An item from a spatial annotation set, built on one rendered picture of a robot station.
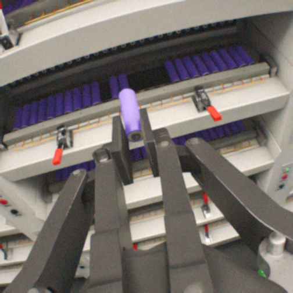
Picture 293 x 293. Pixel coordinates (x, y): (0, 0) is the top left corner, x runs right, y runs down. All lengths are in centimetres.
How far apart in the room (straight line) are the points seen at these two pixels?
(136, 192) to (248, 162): 29
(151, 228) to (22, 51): 60
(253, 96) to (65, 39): 34
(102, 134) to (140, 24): 21
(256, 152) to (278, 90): 20
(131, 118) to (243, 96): 29
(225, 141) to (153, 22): 37
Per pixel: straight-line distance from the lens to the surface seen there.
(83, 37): 34
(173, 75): 47
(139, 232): 75
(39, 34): 37
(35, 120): 51
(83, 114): 45
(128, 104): 24
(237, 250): 109
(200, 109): 42
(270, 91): 49
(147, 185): 58
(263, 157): 63
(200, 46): 54
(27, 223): 66
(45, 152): 47
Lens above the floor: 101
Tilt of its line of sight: 43 degrees down
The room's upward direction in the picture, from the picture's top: 17 degrees counter-clockwise
